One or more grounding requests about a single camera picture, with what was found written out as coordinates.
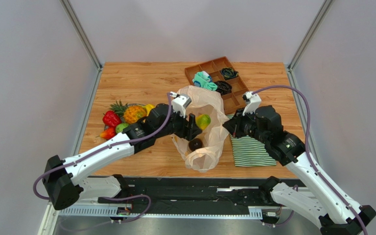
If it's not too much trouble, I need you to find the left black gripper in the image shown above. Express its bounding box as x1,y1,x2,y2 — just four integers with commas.
155,106,202,141

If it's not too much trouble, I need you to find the yellow green mango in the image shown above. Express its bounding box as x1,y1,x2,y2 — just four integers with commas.
195,114,211,130

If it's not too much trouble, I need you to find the dark purple mangosteen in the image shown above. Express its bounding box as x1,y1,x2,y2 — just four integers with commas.
188,138,204,152

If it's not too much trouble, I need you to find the translucent beige plastic bag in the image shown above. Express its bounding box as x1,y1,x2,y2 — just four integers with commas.
171,86,229,173

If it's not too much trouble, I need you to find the yellow banana bunch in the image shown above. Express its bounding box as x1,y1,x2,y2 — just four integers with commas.
143,104,155,116

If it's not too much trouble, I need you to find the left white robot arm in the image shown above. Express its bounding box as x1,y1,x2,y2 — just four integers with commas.
41,104,203,211

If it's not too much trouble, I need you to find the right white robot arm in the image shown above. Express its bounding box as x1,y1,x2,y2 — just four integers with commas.
223,105,376,235

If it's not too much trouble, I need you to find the green striped cloth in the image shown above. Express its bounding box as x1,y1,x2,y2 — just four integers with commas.
226,114,277,167

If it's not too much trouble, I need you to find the mint green sock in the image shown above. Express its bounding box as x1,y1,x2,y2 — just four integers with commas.
192,71,218,91

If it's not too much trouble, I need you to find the black yellow sock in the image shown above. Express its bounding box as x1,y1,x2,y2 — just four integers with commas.
220,67,238,80

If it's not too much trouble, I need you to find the small pineapple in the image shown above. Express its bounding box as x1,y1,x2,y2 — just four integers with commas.
110,101,146,124

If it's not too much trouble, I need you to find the grey fruit plate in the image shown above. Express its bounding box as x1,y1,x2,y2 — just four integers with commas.
127,103,145,108

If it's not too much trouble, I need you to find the red bell pepper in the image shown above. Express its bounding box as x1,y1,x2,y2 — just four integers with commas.
102,110,122,128

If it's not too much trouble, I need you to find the red orange peach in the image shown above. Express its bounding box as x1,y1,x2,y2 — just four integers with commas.
99,127,116,140

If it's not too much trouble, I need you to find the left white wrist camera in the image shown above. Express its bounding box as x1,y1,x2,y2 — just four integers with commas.
170,92,192,118

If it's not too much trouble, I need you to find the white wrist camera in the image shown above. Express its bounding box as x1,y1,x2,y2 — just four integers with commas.
242,91,261,116
170,92,192,118

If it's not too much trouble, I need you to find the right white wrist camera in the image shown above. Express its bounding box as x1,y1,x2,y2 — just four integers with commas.
242,91,261,116

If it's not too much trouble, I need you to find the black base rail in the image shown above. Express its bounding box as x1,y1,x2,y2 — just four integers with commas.
67,176,326,221

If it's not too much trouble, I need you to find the right aluminium frame post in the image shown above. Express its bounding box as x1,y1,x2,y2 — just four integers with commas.
288,0,334,70

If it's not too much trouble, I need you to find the aluminium frame post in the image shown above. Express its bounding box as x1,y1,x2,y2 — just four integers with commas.
288,0,334,70
60,0,103,70

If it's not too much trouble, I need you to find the left aluminium frame post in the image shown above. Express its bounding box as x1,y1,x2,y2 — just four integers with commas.
60,0,103,70

